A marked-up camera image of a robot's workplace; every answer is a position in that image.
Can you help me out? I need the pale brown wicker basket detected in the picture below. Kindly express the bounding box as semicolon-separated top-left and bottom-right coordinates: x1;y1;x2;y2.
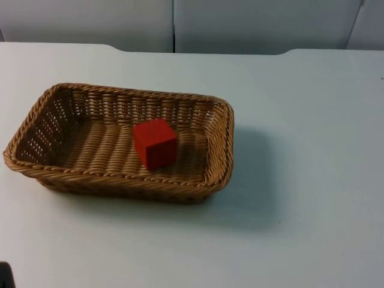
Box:
2;83;235;206

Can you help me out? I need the red cube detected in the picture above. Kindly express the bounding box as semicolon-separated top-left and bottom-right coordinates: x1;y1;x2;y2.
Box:
133;118;178;172

